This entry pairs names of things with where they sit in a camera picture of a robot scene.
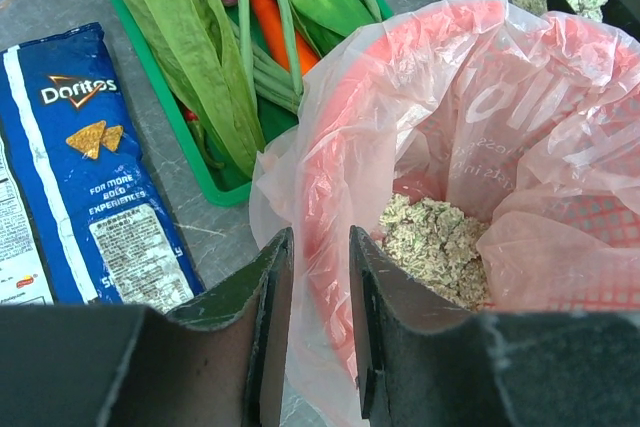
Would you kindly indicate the green long beans bundle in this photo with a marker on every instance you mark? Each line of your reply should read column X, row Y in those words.
column 271, row 84

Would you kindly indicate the green lettuce leaf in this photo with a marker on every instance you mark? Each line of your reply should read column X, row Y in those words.
column 196, row 50

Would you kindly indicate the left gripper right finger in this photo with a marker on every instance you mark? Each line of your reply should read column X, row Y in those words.
column 422, row 361

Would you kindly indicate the orange carrot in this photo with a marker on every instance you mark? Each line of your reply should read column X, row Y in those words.
column 268, row 16

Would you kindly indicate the blue Doritos chip bag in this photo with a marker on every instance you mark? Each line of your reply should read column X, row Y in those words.
column 81, row 219

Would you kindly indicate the black litter scoop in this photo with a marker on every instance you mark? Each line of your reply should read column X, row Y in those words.
column 585, row 12

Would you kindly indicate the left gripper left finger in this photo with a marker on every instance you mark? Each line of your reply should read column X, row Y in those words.
column 217, row 360

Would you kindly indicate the pink plastic bag liner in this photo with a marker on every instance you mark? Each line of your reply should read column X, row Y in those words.
column 321, row 359

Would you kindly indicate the red mesh waste basket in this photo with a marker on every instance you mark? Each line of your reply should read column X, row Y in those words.
column 529, row 124

